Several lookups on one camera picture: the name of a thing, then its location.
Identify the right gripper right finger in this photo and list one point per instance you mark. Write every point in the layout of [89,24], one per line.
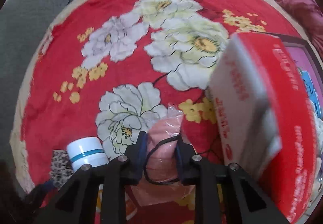
[195,170]

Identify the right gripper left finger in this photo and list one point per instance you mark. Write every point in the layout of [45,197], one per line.
[125,170]

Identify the pink item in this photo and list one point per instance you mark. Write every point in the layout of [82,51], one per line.
[160,182]

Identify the white blue-band bottle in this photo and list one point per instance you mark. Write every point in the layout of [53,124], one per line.
[87,150]

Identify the red tissue box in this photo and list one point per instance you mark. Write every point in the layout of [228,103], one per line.
[265,119]

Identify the red floral blanket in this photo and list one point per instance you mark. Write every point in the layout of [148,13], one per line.
[112,66]

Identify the dark tray with pink book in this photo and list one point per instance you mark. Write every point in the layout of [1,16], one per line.
[310,70]

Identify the grey quilted headboard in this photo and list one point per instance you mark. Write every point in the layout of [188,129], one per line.
[23,25]

